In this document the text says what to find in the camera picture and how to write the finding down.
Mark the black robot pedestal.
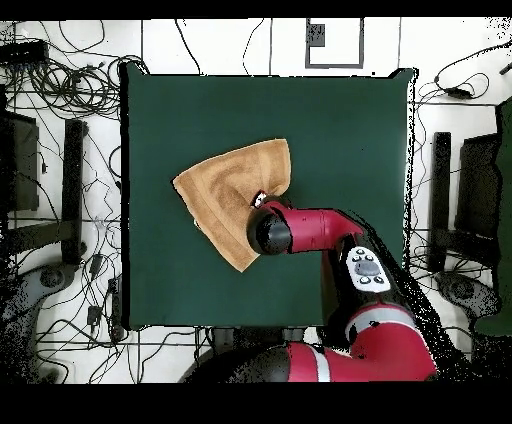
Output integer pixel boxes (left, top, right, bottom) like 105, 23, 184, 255
210, 326, 307, 353

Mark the dark green table cloth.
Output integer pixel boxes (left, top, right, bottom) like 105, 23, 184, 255
118, 61, 420, 332

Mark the black floor cable tangle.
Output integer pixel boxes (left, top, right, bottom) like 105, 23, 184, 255
7, 19, 150, 122

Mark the slim black power strip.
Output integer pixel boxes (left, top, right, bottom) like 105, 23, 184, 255
106, 274, 126, 342

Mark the black round caster foot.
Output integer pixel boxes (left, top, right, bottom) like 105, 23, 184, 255
36, 262, 78, 292
434, 270, 502, 318

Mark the black box frame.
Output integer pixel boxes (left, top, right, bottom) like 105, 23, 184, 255
455, 133, 502, 242
0, 110, 42, 214

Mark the tan terry towel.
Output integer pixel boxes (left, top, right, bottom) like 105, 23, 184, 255
172, 138, 293, 274

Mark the black stand base bar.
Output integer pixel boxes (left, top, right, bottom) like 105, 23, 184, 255
60, 118, 89, 266
428, 131, 453, 274

